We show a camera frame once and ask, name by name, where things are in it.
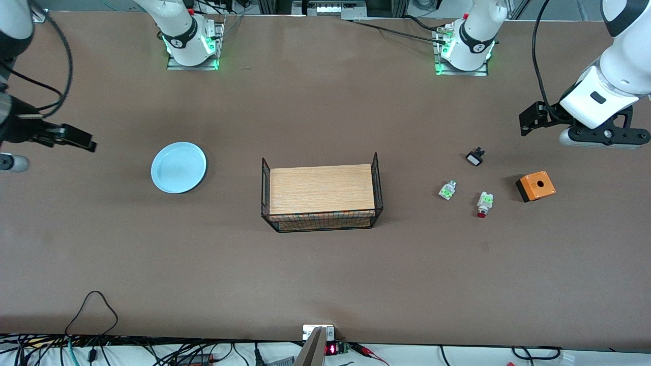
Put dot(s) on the grey box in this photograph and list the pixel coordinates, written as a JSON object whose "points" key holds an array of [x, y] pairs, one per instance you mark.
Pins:
{"points": [[279, 362]]}

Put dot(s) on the small metal plate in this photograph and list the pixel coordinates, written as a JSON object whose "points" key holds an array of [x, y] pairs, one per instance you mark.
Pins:
{"points": [[308, 333]]}

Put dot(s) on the wooden board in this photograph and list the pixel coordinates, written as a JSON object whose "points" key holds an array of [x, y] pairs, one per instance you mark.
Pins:
{"points": [[320, 188]]}

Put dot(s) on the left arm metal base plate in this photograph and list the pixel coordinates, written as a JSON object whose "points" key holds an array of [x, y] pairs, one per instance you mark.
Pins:
{"points": [[463, 73]]}

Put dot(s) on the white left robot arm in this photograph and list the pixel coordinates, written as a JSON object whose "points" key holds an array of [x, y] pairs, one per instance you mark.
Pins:
{"points": [[623, 66]]}

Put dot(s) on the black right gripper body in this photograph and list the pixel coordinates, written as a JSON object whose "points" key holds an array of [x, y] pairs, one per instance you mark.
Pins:
{"points": [[19, 128]]}

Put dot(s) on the black white push button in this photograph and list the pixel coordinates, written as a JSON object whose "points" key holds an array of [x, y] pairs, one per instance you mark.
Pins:
{"points": [[475, 158]]}

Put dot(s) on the small black inline box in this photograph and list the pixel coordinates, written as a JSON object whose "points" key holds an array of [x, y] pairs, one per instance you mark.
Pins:
{"points": [[92, 355]]}

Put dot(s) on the black power adapter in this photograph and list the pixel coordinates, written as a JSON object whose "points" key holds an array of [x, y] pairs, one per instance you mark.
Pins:
{"points": [[196, 360]]}

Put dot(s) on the red push button switch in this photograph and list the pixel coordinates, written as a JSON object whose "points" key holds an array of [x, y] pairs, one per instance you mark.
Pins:
{"points": [[484, 201]]}

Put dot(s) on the green push button switch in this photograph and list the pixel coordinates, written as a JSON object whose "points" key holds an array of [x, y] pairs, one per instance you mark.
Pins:
{"points": [[447, 191]]}

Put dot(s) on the red digit display module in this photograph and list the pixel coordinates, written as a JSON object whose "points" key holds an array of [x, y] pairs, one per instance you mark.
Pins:
{"points": [[331, 349]]}

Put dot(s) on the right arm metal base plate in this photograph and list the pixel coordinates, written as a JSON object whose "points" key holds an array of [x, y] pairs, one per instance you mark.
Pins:
{"points": [[193, 67]]}

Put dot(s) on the device with white lights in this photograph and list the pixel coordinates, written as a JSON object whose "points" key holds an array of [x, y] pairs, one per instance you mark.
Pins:
{"points": [[328, 8]]}

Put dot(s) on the aluminium extrusion post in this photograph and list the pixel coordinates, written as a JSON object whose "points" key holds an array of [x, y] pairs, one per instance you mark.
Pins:
{"points": [[519, 9], [40, 15]]}

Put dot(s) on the light blue plate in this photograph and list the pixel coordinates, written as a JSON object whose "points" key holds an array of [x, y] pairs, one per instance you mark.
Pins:
{"points": [[178, 168]]}

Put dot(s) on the orange button enclosure box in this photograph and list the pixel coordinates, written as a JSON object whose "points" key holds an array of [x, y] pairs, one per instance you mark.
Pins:
{"points": [[538, 187]]}

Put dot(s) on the grey aluminium bar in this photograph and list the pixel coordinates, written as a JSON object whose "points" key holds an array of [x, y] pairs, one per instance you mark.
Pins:
{"points": [[313, 353]]}

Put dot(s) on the red clip leads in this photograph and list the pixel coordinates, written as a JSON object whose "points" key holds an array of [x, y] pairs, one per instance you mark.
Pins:
{"points": [[362, 348]]}

